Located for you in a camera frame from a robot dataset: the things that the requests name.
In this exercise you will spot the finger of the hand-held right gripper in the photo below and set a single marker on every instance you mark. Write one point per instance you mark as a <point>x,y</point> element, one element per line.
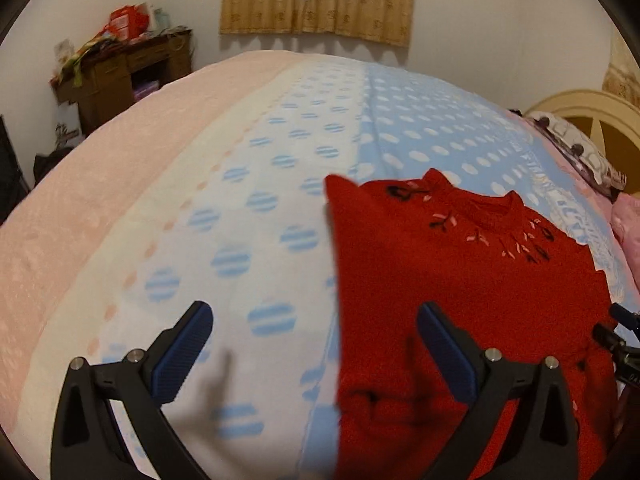
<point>626,316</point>
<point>610,340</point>

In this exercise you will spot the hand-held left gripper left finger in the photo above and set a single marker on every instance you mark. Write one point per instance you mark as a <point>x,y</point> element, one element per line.
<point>182,355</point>

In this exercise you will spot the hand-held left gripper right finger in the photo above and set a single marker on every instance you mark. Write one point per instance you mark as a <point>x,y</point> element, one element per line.
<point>447,355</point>

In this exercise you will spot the red embroidered knit sweater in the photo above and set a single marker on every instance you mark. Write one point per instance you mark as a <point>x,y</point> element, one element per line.
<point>400,270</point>

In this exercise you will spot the pink quilt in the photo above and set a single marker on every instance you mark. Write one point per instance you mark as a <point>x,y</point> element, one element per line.
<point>627,230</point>

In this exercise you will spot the patterned white pillow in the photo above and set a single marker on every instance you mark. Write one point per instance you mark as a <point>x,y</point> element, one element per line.
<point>580,152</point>

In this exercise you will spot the polka dot bed sheet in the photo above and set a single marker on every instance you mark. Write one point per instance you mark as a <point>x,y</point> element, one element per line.
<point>200,170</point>

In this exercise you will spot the cream wooden headboard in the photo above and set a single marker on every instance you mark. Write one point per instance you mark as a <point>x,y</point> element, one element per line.
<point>590,105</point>

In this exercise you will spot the black bag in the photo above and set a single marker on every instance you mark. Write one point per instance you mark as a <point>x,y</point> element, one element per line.
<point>52,165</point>

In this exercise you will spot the narrow beige floral curtain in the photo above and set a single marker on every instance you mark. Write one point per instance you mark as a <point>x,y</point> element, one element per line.
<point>622,75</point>

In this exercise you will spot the white printed bag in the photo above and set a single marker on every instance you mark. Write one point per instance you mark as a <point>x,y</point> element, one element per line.
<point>68,127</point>

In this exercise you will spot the black folding rack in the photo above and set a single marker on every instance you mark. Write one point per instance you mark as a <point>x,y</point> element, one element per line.
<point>11,165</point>

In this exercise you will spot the stacked books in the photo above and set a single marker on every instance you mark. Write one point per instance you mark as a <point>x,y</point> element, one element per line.
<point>146,90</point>

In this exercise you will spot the brown wooden desk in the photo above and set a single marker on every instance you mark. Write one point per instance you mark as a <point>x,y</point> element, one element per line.
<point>107,90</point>

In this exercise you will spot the clutter on desk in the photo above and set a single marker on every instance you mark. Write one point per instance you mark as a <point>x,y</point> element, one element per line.
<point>87,57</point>

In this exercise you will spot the white card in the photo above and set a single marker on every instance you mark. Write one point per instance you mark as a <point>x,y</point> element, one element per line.
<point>64,54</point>

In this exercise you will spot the pale green box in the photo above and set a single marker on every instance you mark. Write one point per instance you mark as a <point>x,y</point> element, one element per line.
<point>160,19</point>

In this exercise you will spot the red gift box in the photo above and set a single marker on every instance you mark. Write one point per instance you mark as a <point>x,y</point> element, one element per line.
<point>127,22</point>

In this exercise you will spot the wide beige floral curtain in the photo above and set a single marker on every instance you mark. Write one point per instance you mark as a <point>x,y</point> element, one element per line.
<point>320,0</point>

